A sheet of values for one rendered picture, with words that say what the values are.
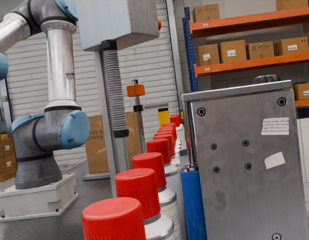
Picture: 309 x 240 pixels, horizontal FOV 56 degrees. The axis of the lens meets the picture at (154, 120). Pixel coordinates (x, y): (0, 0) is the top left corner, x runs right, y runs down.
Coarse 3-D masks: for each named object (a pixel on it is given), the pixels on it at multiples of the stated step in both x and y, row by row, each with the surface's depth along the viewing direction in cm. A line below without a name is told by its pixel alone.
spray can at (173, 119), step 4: (176, 116) 104; (172, 120) 101; (176, 120) 101; (176, 124) 101; (176, 128) 101; (180, 128) 102; (176, 132) 101; (180, 132) 101; (180, 136) 101; (184, 144) 102; (184, 148) 102
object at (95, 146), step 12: (96, 120) 135; (132, 120) 134; (96, 132) 136; (132, 132) 134; (96, 144) 136; (132, 144) 135; (96, 156) 137; (132, 156) 135; (96, 168) 137; (108, 168) 136; (132, 168) 135
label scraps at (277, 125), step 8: (264, 120) 29; (272, 120) 29; (280, 120) 29; (288, 120) 29; (264, 128) 29; (272, 128) 29; (280, 128) 29; (288, 128) 29; (280, 152) 29; (272, 160) 29; (280, 160) 29
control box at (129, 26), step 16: (80, 0) 68; (96, 0) 65; (112, 0) 62; (128, 0) 59; (144, 0) 63; (80, 16) 69; (96, 16) 65; (112, 16) 62; (128, 16) 59; (144, 16) 63; (80, 32) 70; (96, 32) 66; (112, 32) 63; (128, 32) 60; (144, 32) 62; (96, 48) 69
